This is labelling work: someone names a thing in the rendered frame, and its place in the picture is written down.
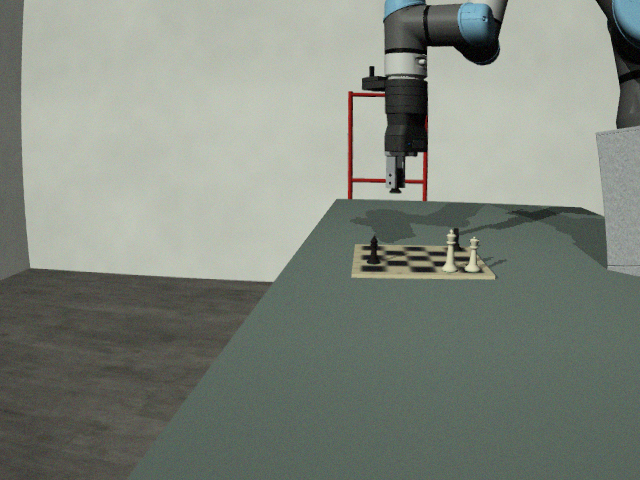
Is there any white queen chess piece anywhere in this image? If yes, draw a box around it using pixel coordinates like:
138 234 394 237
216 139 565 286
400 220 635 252
465 237 480 272

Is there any black and cream chessboard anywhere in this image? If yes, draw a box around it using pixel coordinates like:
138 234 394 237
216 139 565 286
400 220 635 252
351 244 495 279

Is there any white chess king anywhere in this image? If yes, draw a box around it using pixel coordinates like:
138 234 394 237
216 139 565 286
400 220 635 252
442 229 458 272

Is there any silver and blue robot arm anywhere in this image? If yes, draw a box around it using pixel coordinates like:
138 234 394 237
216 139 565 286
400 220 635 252
383 0 640 129

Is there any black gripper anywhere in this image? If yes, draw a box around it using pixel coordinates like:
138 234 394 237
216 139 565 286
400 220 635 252
362 53 428 189

